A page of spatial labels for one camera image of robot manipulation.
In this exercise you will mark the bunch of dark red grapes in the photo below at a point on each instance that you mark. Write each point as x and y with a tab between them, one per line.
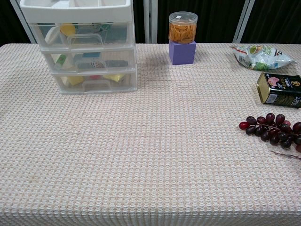
270	131

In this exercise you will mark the white plastic drawer cabinet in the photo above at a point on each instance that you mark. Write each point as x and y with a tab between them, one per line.
75	9

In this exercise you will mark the white rounded plastic object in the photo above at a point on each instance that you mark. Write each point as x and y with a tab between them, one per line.
53	35

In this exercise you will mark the black curtain panel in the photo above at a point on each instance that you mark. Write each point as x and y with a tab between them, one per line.
9	26
211	21
138	14
277	21

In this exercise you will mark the clear plastic drawer with bottle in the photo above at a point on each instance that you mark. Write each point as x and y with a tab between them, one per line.
117	58

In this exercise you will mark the cup on purple base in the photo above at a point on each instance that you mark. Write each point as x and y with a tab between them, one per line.
183	30

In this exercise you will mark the clear plastic drawer with ball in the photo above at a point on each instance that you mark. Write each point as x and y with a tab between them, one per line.
117	35

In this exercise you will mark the small yellow lemon-like ball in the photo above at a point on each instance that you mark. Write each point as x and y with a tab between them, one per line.
67	29

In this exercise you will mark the purple foam cube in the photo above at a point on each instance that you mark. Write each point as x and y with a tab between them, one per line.
182	54

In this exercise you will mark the crumpled snack bag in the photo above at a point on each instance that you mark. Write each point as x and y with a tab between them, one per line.
261	57

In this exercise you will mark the beige woven tablecloth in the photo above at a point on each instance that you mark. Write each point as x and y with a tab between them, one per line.
141	141

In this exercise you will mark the clear plastic drawer, yellow packets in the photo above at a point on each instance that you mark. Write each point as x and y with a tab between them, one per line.
127	84

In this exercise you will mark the white bottle with green label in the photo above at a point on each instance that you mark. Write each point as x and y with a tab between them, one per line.
61	60

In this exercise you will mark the small green printed packet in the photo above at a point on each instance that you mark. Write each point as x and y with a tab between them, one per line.
102	26

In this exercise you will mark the grey metal frame post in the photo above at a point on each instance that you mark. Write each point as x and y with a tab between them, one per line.
150	21
16	5
243	21

